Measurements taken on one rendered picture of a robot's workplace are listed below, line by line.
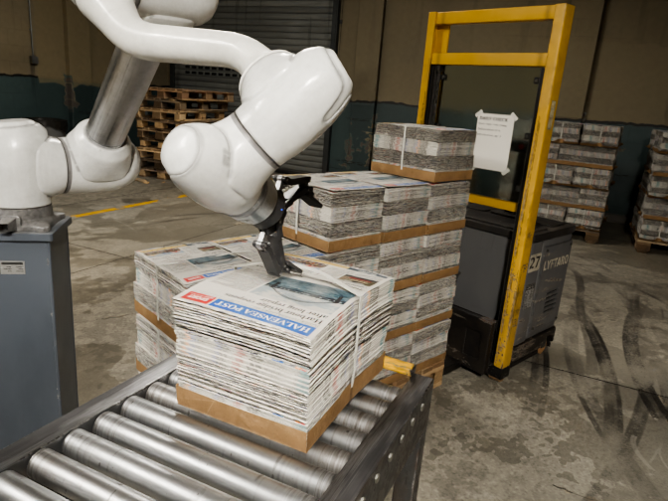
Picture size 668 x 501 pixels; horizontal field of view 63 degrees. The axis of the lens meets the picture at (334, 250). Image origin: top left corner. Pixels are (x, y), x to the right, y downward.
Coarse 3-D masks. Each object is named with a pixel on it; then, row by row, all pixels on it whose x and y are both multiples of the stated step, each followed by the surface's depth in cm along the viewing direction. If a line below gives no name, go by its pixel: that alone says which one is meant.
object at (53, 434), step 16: (160, 368) 118; (128, 384) 111; (144, 384) 111; (96, 400) 104; (112, 400) 105; (64, 416) 99; (80, 416) 99; (96, 416) 100; (32, 432) 94; (48, 432) 94; (64, 432) 94; (16, 448) 89; (32, 448) 90; (0, 464) 85; (16, 464) 86; (32, 480) 90
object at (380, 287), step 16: (288, 256) 125; (304, 256) 127; (304, 272) 114; (336, 272) 116; (352, 272) 117; (368, 272) 119; (368, 288) 107; (384, 288) 113; (368, 304) 107; (384, 304) 115; (368, 320) 109; (384, 320) 118; (368, 336) 111; (384, 336) 121; (368, 352) 114
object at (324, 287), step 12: (252, 264) 116; (252, 276) 109; (264, 276) 109; (276, 276) 110; (288, 276) 110; (300, 276) 111; (300, 288) 104; (312, 288) 104; (324, 288) 105; (336, 288) 105; (360, 324) 106; (360, 336) 107; (348, 360) 104; (348, 372) 106; (348, 384) 106
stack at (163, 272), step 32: (160, 256) 183; (192, 256) 186; (224, 256) 188; (256, 256) 191; (320, 256) 198; (352, 256) 210; (384, 256) 223; (416, 256) 239; (160, 288) 177; (416, 288) 244; (160, 352) 184
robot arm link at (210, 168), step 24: (168, 144) 73; (192, 144) 71; (216, 144) 72; (240, 144) 75; (168, 168) 73; (192, 168) 71; (216, 168) 73; (240, 168) 75; (264, 168) 77; (192, 192) 75; (216, 192) 75; (240, 192) 78
